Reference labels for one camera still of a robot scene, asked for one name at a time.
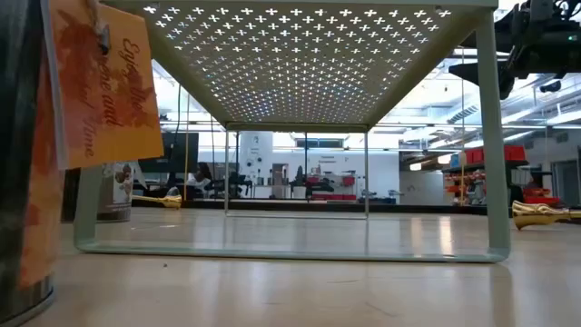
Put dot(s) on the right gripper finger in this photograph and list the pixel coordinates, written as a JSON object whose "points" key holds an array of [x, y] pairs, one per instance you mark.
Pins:
{"points": [[481, 72]]}

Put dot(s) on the tall gold candlestick holder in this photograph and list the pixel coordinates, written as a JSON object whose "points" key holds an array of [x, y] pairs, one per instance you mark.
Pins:
{"points": [[531, 215]]}

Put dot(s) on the medium gold candlestick holder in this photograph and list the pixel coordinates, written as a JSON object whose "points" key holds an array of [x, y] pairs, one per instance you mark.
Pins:
{"points": [[172, 201]]}

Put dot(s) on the large candle tin orange label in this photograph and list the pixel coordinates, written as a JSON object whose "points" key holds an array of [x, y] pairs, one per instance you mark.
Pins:
{"points": [[18, 136]]}

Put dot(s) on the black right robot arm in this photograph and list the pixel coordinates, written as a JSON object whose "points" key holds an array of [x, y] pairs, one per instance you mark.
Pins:
{"points": [[544, 22]]}

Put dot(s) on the small printed candle tin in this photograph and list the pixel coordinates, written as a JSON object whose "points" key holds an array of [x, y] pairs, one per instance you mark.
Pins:
{"points": [[117, 200]]}

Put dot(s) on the black ceiling-mounted device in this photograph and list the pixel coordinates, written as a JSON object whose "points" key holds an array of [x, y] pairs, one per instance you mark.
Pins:
{"points": [[550, 86]]}

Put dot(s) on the pale green perforated shelf rack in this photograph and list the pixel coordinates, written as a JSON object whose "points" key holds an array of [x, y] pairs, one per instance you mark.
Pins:
{"points": [[492, 136]]}

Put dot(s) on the red storage bin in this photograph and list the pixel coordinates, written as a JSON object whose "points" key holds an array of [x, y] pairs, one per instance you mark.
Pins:
{"points": [[515, 153], [474, 155]]}

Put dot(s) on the black storage shelving unit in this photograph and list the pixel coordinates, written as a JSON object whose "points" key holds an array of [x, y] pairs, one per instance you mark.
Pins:
{"points": [[472, 186]]}

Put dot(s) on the orange storage bin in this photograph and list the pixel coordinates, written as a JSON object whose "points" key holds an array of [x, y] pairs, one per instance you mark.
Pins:
{"points": [[542, 195]]}

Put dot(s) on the person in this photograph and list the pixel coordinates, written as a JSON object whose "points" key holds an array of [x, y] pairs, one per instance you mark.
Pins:
{"points": [[202, 175]]}

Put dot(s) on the black computer monitor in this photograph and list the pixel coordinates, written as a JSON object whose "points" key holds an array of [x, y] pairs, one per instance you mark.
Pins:
{"points": [[181, 152]]}

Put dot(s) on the black aluminium rig frame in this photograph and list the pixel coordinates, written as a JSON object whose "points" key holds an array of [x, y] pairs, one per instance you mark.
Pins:
{"points": [[408, 209]]}

